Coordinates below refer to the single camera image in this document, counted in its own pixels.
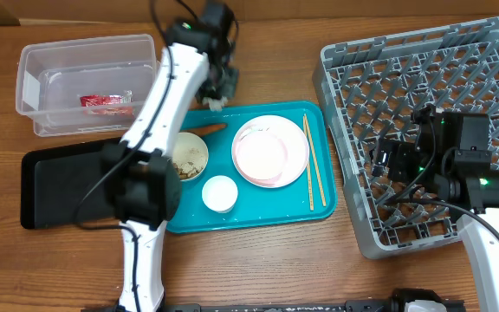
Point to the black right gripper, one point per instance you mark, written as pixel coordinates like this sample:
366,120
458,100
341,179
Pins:
400,153

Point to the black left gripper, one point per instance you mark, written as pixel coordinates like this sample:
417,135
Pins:
230,90

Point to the small white cup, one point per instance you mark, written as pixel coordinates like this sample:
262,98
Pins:
219,194

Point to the red foil wrapper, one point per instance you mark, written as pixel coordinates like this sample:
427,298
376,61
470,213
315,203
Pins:
109,105

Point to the white napkin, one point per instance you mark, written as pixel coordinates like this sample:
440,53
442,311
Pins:
215,105

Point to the pink shallow bowl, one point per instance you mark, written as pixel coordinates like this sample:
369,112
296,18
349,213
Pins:
259,155

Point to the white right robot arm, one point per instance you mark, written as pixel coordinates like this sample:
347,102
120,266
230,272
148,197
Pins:
456,176

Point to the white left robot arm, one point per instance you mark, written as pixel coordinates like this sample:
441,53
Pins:
140,181

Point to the grey dishwasher rack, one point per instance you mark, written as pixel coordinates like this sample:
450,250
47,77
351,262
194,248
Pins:
367,89

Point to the orange carrot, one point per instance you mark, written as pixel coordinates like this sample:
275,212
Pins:
206,130

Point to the cream bowl with food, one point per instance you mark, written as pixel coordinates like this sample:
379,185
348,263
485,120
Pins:
190,156

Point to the light wooden chopstick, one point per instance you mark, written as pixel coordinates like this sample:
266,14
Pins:
309,176

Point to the teal plastic tray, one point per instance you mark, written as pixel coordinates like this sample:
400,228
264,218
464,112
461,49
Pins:
255,205

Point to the clear plastic bin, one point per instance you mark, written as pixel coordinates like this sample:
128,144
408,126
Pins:
53,76

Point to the black rectangular tray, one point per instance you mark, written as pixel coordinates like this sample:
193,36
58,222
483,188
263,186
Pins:
54,180

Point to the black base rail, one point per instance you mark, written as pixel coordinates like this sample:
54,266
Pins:
401,300

